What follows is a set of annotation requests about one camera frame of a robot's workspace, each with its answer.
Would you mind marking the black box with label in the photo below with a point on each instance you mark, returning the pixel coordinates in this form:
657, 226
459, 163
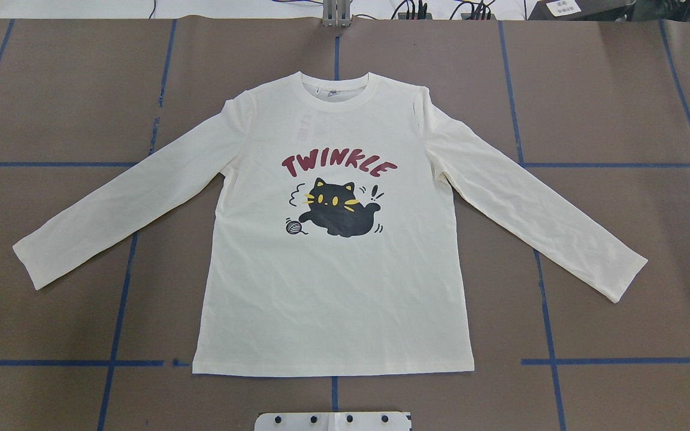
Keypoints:
592, 11

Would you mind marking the grey aluminium frame post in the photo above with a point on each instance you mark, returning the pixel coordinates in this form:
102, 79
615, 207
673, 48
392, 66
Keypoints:
336, 13

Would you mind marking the cream long-sleeve cat shirt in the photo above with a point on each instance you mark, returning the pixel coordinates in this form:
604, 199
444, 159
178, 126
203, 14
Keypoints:
335, 244

